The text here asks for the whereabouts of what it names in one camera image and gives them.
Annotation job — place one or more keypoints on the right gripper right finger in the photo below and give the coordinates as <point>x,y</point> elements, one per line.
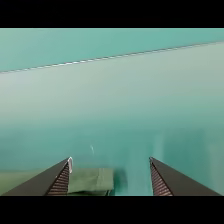
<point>173,183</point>

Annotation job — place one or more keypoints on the green garment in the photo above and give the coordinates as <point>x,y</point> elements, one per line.
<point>91,181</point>

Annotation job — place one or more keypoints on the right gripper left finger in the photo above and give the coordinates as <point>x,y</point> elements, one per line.
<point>50,182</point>

